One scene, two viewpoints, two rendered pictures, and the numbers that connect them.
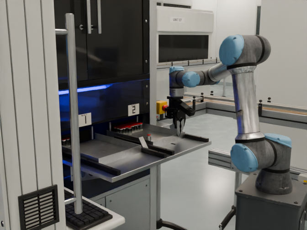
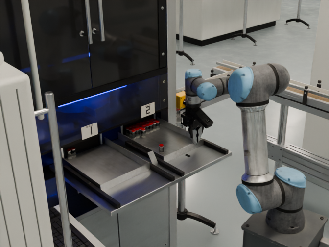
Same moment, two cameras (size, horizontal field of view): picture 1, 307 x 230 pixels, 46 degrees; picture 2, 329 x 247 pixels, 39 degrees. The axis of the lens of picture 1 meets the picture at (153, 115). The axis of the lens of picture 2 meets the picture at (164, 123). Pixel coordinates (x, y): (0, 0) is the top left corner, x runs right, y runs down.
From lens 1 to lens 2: 0.58 m
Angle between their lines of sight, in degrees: 15
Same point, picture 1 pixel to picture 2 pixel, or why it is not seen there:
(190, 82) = (205, 96)
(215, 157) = not seen: hidden behind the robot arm
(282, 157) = (292, 199)
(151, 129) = (170, 128)
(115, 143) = (124, 153)
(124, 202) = (139, 205)
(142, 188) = not seen: hidden behind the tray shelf
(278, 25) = not seen: outside the picture
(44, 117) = (29, 194)
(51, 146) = (38, 216)
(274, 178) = (283, 217)
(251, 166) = (253, 210)
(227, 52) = (235, 88)
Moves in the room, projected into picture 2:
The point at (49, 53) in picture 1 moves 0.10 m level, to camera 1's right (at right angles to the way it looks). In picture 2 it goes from (29, 138) to (65, 139)
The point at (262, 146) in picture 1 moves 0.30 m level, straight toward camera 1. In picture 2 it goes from (269, 189) to (247, 240)
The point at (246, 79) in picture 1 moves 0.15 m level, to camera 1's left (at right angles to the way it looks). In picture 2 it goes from (254, 119) to (211, 118)
